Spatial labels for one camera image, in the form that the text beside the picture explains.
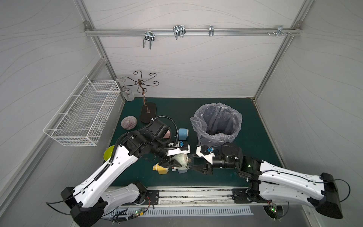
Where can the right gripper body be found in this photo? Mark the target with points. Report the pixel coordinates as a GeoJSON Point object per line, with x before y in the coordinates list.
{"type": "Point", "coordinates": [210, 165]}

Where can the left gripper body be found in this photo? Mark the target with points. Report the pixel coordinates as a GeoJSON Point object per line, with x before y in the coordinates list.
{"type": "Point", "coordinates": [166, 162]}

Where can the green pencil sharpener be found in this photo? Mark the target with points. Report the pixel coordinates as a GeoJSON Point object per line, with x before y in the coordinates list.
{"type": "Point", "coordinates": [182, 159]}

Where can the light blue pencil sharpener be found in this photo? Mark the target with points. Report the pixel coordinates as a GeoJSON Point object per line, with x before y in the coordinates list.
{"type": "Point", "coordinates": [180, 170]}

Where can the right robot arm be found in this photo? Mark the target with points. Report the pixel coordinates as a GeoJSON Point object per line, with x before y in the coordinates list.
{"type": "Point", "coordinates": [268, 182]}

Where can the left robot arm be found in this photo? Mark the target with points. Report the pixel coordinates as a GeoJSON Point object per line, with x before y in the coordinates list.
{"type": "Point", "coordinates": [90, 200]}

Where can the yellow pencil sharpener front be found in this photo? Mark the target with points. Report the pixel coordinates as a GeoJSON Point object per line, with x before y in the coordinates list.
{"type": "Point", "coordinates": [161, 170]}

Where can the pink pencil sharpener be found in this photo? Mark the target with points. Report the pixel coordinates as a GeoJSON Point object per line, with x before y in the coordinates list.
{"type": "Point", "coordinates": [167, 135]}

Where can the grey trash bin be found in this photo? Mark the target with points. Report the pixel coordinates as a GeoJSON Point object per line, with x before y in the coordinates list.
{"type": "Point", "coordinates": [213, 141]}

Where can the clear plastic bin liner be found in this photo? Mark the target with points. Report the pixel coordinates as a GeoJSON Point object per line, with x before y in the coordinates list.
{"type": "Point", "coordinates": [218, 120]}

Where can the bronze mug tree stand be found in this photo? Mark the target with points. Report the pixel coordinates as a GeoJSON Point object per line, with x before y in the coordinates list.
{"type": "Point", "coordinates": [149, 109]}

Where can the pink patterned bowl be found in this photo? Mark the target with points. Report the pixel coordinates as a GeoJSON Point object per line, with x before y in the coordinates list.
{"type": "Point", "coordinates": [129, 122]}

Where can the lime green bowl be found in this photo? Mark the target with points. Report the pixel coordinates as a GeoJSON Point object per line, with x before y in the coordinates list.
{"type": "Point", "coordinates": [108, 153]}

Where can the green mat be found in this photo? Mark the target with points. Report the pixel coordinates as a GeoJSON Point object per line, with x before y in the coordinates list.
{"type": "Point", "coordinates": [252, 139]}

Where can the clear glass cup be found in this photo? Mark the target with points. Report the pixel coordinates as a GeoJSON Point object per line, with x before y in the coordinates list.
{"type": "Point", "coordinates": [128, 93]}

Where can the metal hook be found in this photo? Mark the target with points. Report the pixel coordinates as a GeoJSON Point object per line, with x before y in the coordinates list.
{"type": "Point", "coordinates": [149, 38]}
{"type": "Point", "coordinates": [179, 31]}
{"type": "Point", "coordinates": [211, 30]}
{"type": "Point", "coordinates": [280, 32]}

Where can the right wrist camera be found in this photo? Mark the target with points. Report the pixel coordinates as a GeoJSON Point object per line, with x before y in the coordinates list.
{"type": "Point", "coordinates": [206, 153]}

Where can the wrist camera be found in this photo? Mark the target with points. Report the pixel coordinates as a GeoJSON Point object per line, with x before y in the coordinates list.
{"type": "Point", "coordinates": [183, 148]}
{"type": "Point", "coordinates": [206, 153]}

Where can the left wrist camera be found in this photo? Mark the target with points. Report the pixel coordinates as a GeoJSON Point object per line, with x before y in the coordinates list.
{"type": "Point", "coordinates": [183, 148]}

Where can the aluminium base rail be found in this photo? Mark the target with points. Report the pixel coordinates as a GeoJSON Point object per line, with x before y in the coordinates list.
{"type": "Point", "coordinates": [173, 196]}

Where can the white wire basket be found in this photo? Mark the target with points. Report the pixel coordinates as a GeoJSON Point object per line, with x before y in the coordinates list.
{"type": "Point", "coordinates": [81, 119]}

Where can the aluminium top rail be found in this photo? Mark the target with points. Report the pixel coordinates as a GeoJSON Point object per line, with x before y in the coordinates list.
{"type": "Point", "coordinates": [190, 32]}

